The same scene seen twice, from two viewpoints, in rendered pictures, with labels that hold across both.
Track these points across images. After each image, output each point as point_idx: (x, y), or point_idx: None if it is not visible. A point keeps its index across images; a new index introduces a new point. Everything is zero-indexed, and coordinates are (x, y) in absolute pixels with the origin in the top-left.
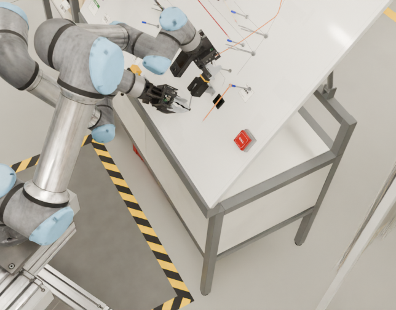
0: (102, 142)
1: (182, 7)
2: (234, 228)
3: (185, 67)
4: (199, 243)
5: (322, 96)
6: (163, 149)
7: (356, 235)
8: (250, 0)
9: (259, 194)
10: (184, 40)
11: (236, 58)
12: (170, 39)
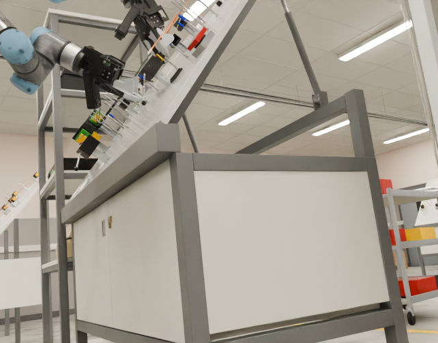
0: (9, 50)
1: (150, 97)
2: (228, 244)
3: (128, 20)
4: (176, 334)
5: (315, 110)
6: (113, 177)
7: None
8: None
9: (251, 154)
10: None
11: (193, 49)
12: None
